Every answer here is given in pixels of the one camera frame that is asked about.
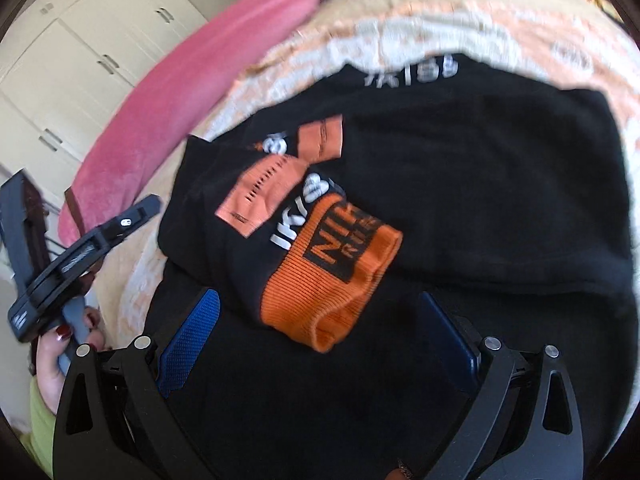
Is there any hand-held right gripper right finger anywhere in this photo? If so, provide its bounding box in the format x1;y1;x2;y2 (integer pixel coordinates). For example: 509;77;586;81
417;290;587;480

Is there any cream wardrobe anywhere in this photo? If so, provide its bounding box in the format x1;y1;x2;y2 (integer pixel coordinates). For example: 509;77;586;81
0;0;242;241

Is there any orange and white patterned blanket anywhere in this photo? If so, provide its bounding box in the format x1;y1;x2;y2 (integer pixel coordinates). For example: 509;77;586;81
94;0;640;353

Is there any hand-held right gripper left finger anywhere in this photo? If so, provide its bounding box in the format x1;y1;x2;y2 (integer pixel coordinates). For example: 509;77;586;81
52;287;221;480

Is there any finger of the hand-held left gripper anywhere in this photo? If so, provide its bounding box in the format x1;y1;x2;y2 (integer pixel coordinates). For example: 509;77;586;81
102;195;162;242

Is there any person's left forearm green sleeve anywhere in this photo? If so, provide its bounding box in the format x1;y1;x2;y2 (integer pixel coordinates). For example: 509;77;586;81
27;374;60;479

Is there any pink pillow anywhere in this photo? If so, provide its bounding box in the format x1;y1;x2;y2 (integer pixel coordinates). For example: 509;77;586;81
57;0;332;247

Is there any person's left hand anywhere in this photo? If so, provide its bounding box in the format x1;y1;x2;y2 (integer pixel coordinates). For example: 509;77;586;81
34;305;107;417

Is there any black garment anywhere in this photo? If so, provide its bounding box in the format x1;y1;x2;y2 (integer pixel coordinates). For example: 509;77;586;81
145;52;638;480

